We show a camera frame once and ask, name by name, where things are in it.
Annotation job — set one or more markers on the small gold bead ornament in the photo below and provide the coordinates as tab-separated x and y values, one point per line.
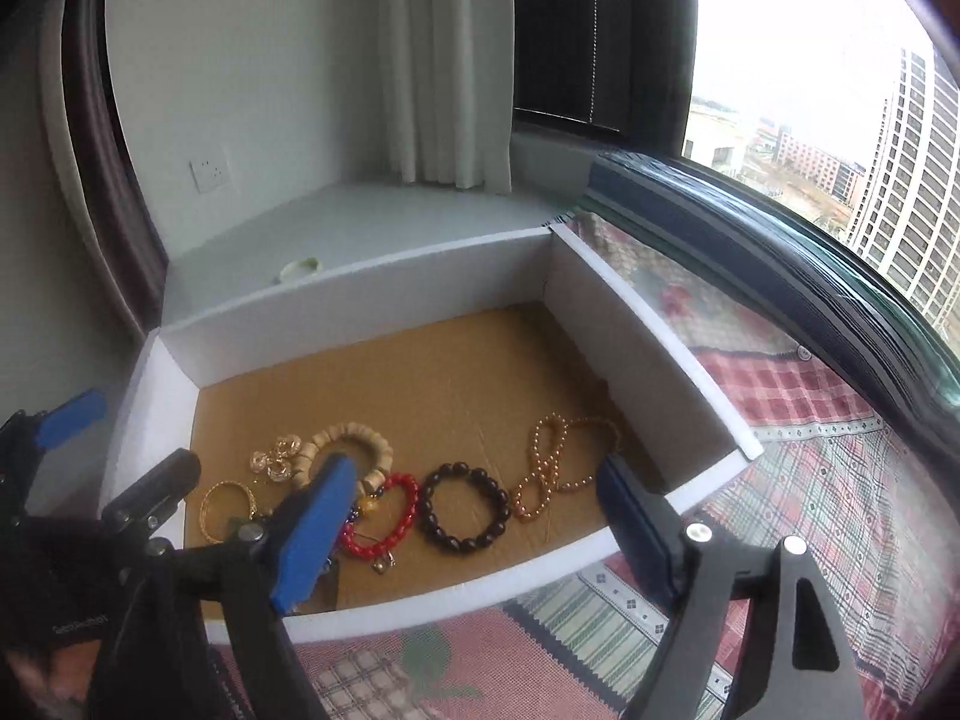
366	504

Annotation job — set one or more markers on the white curtain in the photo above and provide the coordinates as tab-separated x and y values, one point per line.
442	52

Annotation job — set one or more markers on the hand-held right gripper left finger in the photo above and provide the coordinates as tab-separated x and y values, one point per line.
315	532

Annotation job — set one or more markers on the dark window blind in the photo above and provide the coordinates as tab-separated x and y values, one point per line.
600	30

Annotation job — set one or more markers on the low-rise buildings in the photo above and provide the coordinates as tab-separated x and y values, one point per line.
810	157

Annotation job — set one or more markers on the dark window sill rail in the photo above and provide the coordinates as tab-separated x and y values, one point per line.
787	262

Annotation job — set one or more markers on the white wall socket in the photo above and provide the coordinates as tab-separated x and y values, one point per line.
210	172

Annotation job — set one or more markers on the gold twisted bangle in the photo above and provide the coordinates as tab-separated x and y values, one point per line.
205	517

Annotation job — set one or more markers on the tall high-rise building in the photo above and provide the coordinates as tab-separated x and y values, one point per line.
915	187

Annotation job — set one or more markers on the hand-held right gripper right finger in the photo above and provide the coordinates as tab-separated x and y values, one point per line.
637	521

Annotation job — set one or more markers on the pale jade bangle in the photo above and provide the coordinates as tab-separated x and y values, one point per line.
285	270

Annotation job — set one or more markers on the dark brown curtain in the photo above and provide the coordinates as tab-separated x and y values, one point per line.
112	165

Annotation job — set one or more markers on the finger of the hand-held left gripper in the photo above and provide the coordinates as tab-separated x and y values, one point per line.
154	491
71	416

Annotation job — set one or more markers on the white box with cardboard bottom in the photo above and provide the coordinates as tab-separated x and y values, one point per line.
465	360

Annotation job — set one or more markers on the person's left hand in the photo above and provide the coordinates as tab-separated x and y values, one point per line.
52	679

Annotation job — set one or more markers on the patchwork plaid blanket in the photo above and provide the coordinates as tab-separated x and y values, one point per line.
825	480

